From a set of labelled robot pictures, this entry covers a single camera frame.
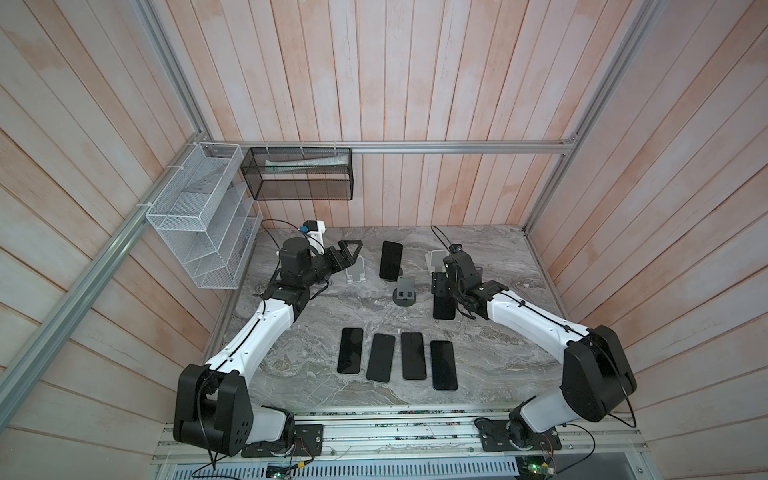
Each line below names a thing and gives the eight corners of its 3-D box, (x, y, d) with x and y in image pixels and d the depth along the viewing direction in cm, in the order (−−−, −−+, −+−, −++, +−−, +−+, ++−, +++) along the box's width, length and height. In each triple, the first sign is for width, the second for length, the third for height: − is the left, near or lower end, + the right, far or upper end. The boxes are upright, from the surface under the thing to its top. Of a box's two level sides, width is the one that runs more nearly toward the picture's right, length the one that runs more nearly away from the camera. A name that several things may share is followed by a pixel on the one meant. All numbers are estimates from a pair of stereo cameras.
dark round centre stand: (392, 306, 100) (393, 293, 94) (392, 289, 105) (393, 276, 99) (414, 306, 100) (416, 293, 94) (413, 289, 105) (415, 276, 99)
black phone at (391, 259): (378, 286, 105) (378, 263, 95) (383, 264, 112) (384, 240, 101) (396, 290, 105) (398, 266, 94) (400, 267, 111) (403, 243, 100)
